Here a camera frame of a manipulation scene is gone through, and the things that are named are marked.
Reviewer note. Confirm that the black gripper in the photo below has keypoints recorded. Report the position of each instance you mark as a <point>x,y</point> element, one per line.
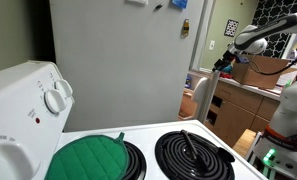
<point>228,58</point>

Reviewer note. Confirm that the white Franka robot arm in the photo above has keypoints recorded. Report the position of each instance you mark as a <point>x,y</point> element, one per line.
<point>288,110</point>

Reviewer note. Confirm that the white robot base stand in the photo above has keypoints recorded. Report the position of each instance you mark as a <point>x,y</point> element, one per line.
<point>288,165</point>

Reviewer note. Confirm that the white freezer door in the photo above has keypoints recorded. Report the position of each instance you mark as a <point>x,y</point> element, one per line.
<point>204,33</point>

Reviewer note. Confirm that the white refrigerator body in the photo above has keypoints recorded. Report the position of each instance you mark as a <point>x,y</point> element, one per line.
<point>121,66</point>

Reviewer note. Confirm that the teal object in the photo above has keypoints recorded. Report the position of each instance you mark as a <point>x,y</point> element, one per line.
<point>227,68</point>

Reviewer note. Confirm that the black white patterned picture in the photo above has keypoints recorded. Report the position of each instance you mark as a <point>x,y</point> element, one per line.
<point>231,28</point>

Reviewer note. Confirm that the white kitchen countertop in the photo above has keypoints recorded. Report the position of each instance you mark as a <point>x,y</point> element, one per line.
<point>254,89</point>

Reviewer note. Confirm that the brown cardboard box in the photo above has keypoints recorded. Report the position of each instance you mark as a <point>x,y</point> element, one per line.
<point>261,71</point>

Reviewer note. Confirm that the bottle shaped fridge magnet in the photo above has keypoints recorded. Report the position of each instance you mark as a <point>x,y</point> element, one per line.
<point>185,28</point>

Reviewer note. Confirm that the wooden kitchen cabinet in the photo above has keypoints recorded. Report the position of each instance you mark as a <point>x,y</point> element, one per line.
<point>238,116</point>

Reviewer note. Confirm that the white papers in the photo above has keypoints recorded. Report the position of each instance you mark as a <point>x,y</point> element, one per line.
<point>288,78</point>

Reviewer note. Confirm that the blue fridge magnet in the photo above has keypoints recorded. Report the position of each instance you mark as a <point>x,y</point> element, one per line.
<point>179,3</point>

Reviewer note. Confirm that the small black fridge magnet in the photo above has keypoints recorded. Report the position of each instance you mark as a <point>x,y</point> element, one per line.
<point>158,6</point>

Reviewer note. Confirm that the black coil burner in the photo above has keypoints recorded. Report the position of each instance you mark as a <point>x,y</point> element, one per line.
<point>137,163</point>
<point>173,156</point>

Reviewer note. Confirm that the green indicator light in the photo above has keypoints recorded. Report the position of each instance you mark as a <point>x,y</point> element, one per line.
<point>269,156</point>

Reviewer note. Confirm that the white fridge magnet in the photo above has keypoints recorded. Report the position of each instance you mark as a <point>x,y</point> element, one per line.
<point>136,1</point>

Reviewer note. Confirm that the small white stove knob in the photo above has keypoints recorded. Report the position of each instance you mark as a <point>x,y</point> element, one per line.
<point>66,87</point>
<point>54,101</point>

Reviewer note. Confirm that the green quilted pot holder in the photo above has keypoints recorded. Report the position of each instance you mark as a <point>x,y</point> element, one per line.
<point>88,156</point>

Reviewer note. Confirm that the red stove indicator light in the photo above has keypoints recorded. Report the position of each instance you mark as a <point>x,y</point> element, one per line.
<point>38,120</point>

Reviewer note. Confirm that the white electric stove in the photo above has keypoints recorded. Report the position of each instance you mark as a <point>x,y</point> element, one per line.
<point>28,86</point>

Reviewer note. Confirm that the large white stove knob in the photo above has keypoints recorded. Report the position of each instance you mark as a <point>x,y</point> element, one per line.
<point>11,163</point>

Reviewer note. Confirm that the white wall light switch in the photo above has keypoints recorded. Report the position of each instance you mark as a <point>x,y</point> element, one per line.
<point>211,45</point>

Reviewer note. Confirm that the black white lattice wall panel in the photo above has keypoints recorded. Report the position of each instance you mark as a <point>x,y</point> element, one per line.
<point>271,11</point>

